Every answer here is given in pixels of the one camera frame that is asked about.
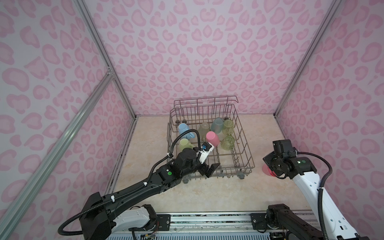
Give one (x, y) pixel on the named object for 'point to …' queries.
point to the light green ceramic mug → (184, 143)
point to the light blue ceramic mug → (183, 127)
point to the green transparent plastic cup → (228, 128)
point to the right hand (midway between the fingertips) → (266, 159)
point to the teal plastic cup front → (216, 126)
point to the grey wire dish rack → (193, 112)
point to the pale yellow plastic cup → (204, 129)
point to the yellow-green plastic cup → (227, 144)
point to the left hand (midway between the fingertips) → (213, 155)
